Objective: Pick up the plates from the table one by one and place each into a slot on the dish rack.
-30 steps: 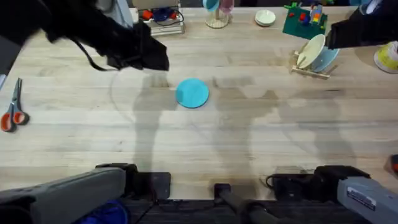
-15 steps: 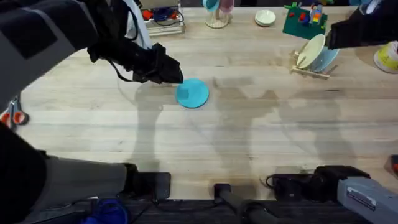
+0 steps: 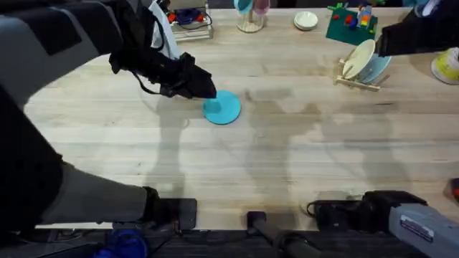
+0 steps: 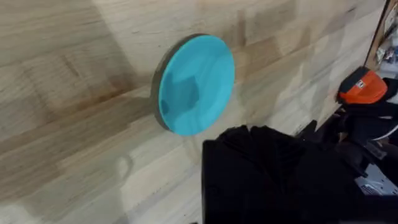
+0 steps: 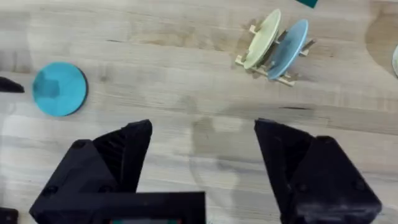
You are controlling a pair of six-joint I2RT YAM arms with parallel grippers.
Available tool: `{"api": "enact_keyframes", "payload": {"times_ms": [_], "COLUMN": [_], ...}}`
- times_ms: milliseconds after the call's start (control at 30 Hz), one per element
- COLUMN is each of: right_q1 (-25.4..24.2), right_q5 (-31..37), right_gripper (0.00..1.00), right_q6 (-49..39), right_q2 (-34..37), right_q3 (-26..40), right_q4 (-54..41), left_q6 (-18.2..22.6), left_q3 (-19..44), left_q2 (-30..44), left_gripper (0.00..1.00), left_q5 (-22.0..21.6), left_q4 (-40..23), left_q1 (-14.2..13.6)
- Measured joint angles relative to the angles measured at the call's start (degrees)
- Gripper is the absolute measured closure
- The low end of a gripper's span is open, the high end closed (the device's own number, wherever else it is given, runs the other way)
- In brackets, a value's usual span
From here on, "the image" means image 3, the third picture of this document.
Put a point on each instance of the small wooden peg rack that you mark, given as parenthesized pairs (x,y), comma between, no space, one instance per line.
(358,85)

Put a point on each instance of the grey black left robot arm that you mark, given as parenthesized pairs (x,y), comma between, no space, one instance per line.
(36,53)

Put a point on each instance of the red object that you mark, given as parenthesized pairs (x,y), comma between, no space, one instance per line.
(455,190)

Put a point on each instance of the light blue round plate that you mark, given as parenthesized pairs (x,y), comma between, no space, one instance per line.
(376,68)

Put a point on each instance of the teal round plate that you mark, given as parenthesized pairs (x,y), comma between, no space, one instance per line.
(226,109)

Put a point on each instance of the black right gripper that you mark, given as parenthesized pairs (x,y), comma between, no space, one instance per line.
(412,37)

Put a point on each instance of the stack of white plates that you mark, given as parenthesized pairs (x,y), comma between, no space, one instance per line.
(306,20)

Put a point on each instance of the pink cup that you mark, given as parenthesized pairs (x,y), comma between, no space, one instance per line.
(261,5)

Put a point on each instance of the teal cup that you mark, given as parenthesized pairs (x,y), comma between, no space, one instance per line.
(244,5)

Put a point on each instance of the yellow-green tape roll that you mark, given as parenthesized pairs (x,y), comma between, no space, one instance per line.
(448,66)

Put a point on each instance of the green board with toy blocks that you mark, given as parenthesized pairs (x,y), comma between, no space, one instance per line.
(349,30)

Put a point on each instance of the wooden cup stand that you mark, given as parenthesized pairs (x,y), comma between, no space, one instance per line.
(250,24)

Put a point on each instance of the blue object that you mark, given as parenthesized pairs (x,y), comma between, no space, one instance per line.
(123,245)

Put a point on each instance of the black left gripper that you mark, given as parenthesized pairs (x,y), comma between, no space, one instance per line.
(150,66)

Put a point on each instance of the cream round plate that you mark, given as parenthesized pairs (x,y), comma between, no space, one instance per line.
(358,59)

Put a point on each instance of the pale upright left wrist plate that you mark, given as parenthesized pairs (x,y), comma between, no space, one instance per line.
(165,34)

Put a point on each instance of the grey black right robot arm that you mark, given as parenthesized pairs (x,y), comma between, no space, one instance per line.
(423,225)

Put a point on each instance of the black rail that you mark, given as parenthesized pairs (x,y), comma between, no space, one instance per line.
(222,243)

